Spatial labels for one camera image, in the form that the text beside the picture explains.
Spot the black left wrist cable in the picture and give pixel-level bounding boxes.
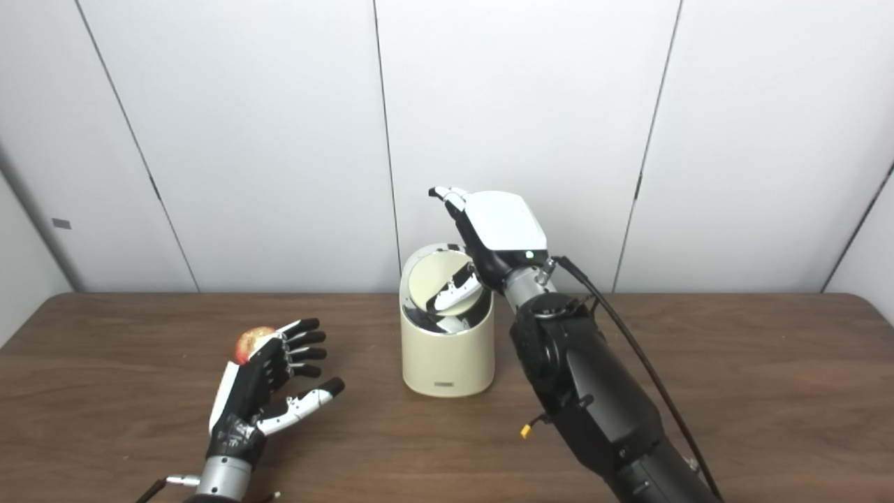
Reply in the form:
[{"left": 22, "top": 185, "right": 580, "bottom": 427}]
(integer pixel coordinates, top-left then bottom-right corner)
[{"left": 135, "top": 474, "right": 202, "bottom": 503}]

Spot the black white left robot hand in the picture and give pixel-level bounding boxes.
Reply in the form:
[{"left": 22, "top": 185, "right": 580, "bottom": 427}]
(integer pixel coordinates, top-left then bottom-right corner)
[{"left": 208, "top": 319, "right": 346, "bottom": 467}]

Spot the red apple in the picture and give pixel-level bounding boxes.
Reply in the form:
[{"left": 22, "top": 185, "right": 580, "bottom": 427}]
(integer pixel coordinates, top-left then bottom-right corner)
[{"left": 234, "top": 326, "right": 277, "bottom": 365}]

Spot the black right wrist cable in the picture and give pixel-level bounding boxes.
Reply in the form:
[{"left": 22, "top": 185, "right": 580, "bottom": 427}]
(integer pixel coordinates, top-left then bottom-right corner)
[{"left": 550, "top": 256, "right": 724, "bottom": 501}]

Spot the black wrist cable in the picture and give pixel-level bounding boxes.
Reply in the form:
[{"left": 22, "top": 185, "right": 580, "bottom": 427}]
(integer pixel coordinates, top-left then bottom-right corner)
[
  {"left": 135, "top": 474, "right": 202, "bottom": 503},
  {"left": 550, "top": 256, "right": 724, "bottom": 501}
]

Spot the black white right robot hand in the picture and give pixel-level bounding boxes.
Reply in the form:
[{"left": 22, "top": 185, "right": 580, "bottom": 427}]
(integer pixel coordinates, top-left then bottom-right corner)
[{"left": 429, "top": 186, "right": 557, "bottom": 315}]

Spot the cream-colored round bin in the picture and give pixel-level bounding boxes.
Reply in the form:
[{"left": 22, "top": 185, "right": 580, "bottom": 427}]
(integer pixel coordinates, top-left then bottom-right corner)
[{"left": 400, "top": 242, "right": 496, "bottom": 398}]

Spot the cream round bin lid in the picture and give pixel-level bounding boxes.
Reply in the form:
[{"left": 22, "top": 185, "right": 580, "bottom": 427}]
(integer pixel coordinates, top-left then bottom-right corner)
[{"left": 408, "top": 250, "right": 484, "bottom": 323}]

